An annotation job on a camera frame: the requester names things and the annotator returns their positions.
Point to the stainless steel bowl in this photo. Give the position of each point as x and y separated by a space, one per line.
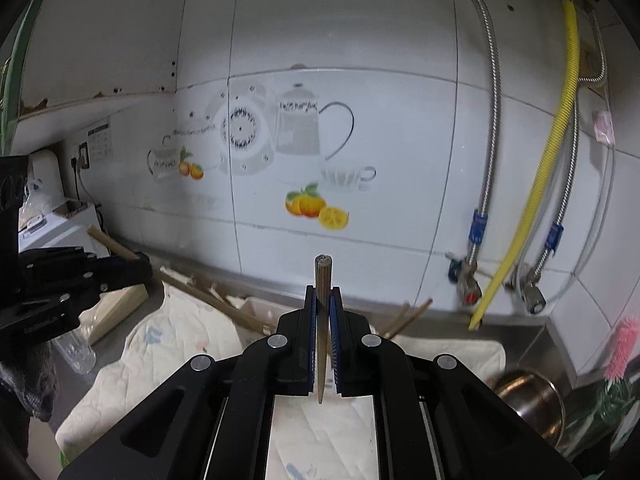
530 400

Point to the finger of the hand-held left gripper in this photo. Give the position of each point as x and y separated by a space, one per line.
120 270

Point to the printed quilted cloth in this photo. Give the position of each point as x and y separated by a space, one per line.
150 350

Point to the metal water valve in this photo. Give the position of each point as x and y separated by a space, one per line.
532 297
467 285

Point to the person's left hand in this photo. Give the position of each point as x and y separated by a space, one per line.
27 370

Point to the beige paper stack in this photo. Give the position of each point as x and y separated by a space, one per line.
117 305

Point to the clear plastic bag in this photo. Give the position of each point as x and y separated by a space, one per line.
75 352

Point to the white wall label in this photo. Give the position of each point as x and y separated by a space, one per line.
98 137

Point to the wooden chopstick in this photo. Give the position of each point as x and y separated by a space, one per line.
323 285
107 242
400 315
210 298
417 312
222 295

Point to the green panel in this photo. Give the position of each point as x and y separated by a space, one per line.
15 85

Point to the wall power outlet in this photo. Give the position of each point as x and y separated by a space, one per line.
83 157

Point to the white appliance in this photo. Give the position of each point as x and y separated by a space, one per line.
55 232

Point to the pink bottle brush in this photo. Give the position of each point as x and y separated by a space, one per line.
622 345

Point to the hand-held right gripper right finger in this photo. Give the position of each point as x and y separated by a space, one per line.
335 355

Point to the pink tag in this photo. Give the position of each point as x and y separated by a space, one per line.
604 127

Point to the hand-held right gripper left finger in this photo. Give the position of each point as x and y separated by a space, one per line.
313 340

